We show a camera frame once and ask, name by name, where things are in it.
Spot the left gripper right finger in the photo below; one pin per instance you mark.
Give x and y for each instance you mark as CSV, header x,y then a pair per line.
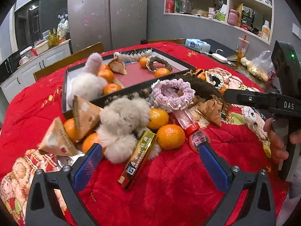
x,y
258,206

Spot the person right hand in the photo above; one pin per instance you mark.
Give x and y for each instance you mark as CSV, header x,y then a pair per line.
x,y
278,154

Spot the black white scrunchie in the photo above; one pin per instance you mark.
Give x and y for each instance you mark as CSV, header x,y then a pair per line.
x,y
215,80

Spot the gold bar snack pack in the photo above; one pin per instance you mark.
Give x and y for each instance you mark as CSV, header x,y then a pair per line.
x,y
140,154

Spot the round portrait badge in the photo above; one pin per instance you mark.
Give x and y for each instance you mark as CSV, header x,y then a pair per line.
x,y
197,139

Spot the black shallow box tray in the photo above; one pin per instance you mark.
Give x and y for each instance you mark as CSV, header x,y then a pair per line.
x,y
136,74

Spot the beige fluffy plush toy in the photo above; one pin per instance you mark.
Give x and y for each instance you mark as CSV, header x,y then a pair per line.
x,y
121,124

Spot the silver double door refrigerator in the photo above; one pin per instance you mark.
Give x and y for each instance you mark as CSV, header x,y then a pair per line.
x,y
114,23

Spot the black laptop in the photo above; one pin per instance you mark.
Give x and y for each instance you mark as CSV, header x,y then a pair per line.
x,y
216,47

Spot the blue tissue pack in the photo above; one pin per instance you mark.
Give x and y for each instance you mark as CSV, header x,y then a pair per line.
x,y
197,45

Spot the white kitchen cabinet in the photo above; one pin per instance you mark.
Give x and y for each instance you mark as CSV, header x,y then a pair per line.
x,y
24,76

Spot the wooden chair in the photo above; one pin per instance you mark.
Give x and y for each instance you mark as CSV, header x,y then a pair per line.
x,y
82,54
176,41

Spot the white fuzzy hair clip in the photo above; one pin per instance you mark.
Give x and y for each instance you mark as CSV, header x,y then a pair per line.
x,y
132,57

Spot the white power adapter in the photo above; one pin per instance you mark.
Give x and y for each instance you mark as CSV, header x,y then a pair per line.
x,y
219,58

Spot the triangular brown snack packet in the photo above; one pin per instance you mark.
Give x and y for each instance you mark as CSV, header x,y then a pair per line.
x,y
56,141

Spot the white fluffy plush clip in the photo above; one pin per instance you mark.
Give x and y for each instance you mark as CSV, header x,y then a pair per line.
x,y
88,85

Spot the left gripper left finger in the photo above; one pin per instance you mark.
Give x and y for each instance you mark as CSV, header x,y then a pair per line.
x,y
42,204

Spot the clear plastic bag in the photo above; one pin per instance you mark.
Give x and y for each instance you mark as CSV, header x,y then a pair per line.
x,y
262,67

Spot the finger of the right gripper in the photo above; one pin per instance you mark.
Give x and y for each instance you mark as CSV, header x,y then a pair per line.
x,y
250,98

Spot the brown fuzzy hair clip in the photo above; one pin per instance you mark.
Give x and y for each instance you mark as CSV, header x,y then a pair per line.
x,y
202,88

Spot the olive brown scrunchie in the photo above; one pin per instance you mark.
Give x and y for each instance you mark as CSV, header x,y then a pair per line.
x,y
154,60

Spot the orange mandarin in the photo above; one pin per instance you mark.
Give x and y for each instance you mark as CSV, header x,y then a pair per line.
x,y
170,137
143,62
158,118
90,141
107,74
71,130
160,72
110,88

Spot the bubble tea cup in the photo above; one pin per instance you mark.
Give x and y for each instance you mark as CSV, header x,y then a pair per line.
x,y
241,47

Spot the red quilted table cloth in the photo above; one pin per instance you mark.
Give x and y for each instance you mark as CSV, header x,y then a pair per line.
x,y
172,189

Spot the black microwave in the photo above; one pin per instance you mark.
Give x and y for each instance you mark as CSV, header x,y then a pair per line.
x,y
9,66

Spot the pink crochet scrunchie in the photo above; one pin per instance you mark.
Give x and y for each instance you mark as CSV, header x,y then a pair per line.
x,y
169,95

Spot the white wall shelf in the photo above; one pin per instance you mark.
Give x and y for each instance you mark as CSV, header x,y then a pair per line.
x,y
253,17

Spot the pink clear bottle red cap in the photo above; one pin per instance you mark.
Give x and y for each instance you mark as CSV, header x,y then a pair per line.
x,y
186,121

